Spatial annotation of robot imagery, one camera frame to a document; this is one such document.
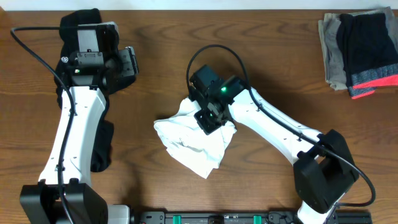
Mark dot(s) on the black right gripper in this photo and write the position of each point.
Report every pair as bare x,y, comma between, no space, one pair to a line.
208,127

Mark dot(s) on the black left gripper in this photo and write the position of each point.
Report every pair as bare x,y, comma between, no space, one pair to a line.
129,59

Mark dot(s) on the white t-shirt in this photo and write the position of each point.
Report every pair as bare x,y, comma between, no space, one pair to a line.
187,143

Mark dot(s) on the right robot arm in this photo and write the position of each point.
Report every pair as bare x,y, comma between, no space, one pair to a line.
324,169

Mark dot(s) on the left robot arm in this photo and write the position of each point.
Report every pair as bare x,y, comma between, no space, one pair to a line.
64,193

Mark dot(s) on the black t-shirt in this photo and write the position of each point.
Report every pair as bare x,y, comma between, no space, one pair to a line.
73,75

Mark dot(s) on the grey folded garment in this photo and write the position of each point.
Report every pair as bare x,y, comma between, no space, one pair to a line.
332,57

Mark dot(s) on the black folded shorts red trim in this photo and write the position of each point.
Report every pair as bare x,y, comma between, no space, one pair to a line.
369,53

